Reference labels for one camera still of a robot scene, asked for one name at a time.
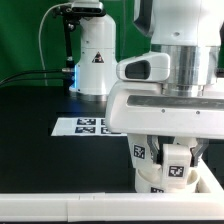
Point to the black camera stand pole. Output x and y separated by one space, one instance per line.
68 45

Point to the white L-shaped fence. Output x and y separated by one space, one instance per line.
206 204

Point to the white marker tag sheet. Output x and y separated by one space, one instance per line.
81 126

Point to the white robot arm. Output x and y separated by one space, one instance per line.
174 89

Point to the black camera on stand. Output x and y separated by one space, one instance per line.
82 8

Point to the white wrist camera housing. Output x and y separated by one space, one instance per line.
149 67

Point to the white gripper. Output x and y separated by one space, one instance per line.
139 108

